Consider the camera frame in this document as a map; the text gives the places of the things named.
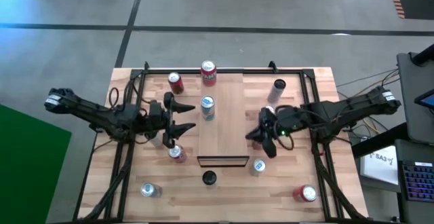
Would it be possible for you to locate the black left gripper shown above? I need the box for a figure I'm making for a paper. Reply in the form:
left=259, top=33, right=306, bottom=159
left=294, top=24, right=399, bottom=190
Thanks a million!
left=148, top=91, right=197, bottom=149

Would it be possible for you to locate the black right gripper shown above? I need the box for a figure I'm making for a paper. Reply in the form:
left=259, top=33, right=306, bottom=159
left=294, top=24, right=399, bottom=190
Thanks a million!
left=244, top=107, right=283, bottom=160

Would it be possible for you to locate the blue silver Red Bull can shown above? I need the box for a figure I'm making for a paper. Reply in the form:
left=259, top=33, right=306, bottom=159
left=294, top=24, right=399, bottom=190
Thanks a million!
left=250, top=158, right=267, bottom=178
left=140, top=182, right=163, bottom=198
left=200, top=95, right=216, bottom=122

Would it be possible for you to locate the red Coca-Cola Star Wars can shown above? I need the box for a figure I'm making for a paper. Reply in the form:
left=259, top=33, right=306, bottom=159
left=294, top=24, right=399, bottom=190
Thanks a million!
left=167, top=71, right=185, bottom=95
left=167, top=145, right=188, bottom=164

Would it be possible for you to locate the red soda can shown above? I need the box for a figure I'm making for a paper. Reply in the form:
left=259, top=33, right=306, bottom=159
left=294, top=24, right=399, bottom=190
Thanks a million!
left=292, top=184, right=318, bottom=204

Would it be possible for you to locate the black desk edge bar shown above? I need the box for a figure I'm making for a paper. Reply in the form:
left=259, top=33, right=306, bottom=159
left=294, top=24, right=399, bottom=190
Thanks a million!
left=351, top=122, right=410, bottom=159

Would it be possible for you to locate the white SA3 paper sign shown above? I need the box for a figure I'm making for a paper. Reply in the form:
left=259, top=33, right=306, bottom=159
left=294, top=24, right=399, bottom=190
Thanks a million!
left=359, top=145, right=400, bottom=187

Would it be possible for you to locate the grey side desk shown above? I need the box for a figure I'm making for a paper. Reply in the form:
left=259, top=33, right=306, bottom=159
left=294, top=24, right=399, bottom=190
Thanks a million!
left=395, top=138, right=434, bottom=224

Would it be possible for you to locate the backlit keyboard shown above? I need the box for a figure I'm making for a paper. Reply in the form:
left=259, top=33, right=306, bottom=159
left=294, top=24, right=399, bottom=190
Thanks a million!
left=399, top=160, right=434, bottom=204

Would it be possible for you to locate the green floor mat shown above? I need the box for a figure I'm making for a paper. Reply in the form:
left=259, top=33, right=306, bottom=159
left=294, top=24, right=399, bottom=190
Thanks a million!
left=0, top=103, right=73, bottom=224

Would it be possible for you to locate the grey rounded panel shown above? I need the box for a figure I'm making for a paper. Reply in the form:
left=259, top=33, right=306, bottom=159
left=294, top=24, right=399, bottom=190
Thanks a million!
left=396, top=52, right=434, bottom=145

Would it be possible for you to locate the tablet screen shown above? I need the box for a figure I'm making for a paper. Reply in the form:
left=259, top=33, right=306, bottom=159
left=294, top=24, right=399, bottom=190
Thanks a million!
left=414, top=88, right=434, bottom=109

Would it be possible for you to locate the black pole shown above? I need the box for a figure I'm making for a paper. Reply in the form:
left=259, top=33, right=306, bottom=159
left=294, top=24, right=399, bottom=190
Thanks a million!
left=408, top=43, right=434, bottom=66

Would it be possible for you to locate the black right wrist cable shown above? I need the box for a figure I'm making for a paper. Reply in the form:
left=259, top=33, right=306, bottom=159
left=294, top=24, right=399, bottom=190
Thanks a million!
left=277, top=132, right=295, bottom=151

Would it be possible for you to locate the wooden shelf with black frame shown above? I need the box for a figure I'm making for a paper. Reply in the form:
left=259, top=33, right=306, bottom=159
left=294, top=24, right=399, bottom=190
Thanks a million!
left=197, top=71, right=251, bottom=168

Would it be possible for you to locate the black aluminium table frame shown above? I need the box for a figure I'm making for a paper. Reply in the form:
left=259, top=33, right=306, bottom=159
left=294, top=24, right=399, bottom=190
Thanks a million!
left=79, top=68, right=366, bottom=222

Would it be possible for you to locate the black left shoulder cable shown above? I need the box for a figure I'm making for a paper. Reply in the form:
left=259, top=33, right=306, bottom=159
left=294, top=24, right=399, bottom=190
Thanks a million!
left=107, top=86, right=120, bottom=110

